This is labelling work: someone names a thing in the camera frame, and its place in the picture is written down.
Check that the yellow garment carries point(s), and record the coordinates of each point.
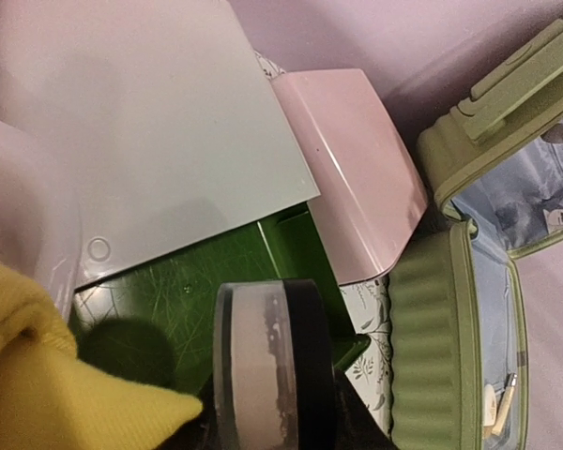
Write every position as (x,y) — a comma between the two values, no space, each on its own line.
(50,399)

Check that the purple drawer box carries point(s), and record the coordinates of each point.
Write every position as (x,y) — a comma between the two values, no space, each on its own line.
(371,196)

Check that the green hard-shell suitcase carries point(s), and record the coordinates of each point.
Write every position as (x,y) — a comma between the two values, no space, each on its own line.
(483,297)

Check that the floral white table mat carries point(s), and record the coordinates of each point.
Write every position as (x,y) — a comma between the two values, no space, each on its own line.
(367,303)

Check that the white green drawer box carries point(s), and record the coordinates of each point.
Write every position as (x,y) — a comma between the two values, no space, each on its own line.
(186,171)

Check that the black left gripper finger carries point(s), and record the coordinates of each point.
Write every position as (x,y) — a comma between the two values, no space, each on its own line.
(356,429)

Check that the black lidded round jar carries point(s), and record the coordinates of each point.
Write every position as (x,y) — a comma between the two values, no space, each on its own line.
(273,375)

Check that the cream tube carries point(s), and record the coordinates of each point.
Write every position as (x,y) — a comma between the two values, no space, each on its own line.
(504,405)

